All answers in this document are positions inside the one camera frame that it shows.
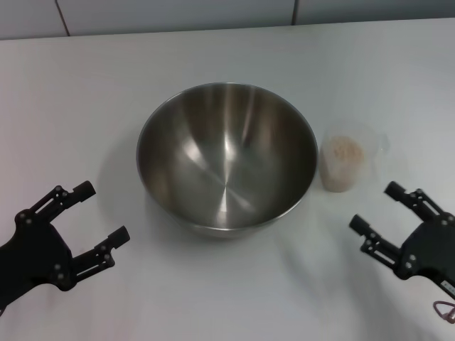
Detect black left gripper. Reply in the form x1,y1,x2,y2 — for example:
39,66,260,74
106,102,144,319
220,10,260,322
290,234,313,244
0,180,131,313

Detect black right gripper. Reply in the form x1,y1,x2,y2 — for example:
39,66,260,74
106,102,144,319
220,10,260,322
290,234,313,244
348,180,455,296

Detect clear plastic measuring cup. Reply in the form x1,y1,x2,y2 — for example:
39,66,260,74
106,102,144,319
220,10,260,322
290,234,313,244
319,120,391,193

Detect white uncooked rice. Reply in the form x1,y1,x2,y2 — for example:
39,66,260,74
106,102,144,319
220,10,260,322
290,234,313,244
322,136,365,191

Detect stainless steel mixing bowl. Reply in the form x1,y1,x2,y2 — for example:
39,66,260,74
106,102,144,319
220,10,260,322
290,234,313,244
136,82,319,241

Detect right gripper plug with cable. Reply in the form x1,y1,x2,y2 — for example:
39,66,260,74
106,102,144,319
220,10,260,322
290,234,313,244
432,300,455,320

